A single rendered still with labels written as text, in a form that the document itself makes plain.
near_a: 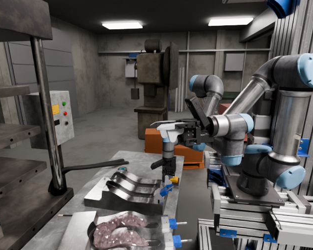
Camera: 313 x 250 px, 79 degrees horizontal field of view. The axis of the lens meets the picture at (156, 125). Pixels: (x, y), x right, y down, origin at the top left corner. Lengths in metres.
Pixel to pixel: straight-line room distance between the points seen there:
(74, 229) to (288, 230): 0.96
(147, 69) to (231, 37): 5.15
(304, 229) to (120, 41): 8.80
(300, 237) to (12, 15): 1.64
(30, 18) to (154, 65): 3.34
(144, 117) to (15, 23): 3.66
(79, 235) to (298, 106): 1.05
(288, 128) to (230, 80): 7.98
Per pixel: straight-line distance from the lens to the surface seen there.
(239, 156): 0.77
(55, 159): 1.47
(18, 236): 1.37
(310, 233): 1.16
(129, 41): 9.08
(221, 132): 0.68
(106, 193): 1.26
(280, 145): 0.93
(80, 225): 1.10
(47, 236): 1.28
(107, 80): 9.38
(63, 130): 1.70
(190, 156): 3.36
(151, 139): 3.14
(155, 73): 4.38
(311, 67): 0.85
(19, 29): 1.24
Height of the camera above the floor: 1.62
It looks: 16 degrees down
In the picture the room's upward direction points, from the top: straight up
